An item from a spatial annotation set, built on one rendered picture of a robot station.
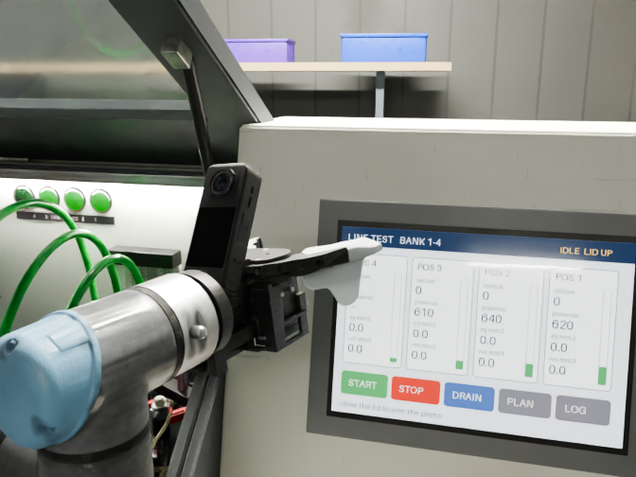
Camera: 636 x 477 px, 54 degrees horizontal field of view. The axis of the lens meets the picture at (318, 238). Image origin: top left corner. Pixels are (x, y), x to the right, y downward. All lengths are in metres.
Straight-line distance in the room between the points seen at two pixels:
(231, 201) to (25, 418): 0.23
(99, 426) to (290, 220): 0.57
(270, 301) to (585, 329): 0.51
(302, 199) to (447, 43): 2.11
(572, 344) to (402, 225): 0.28
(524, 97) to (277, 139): 2.16
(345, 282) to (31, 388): 0.30
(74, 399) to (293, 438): 0.62
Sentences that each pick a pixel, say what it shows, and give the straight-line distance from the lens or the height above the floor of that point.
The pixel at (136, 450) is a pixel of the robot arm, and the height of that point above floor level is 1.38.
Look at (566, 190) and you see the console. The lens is 0.92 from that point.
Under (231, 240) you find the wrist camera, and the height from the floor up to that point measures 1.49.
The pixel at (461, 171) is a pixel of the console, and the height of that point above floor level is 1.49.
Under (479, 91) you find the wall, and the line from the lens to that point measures 2.99.
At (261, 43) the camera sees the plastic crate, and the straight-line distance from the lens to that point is 2.56.
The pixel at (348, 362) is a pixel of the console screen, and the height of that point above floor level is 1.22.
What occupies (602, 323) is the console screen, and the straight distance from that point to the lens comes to 0.93.
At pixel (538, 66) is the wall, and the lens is 3.04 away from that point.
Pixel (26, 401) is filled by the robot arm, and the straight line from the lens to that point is 0.42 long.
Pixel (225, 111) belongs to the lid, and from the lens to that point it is 1.00.
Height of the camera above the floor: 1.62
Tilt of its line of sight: 14 degrees down
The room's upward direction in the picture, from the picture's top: straight up
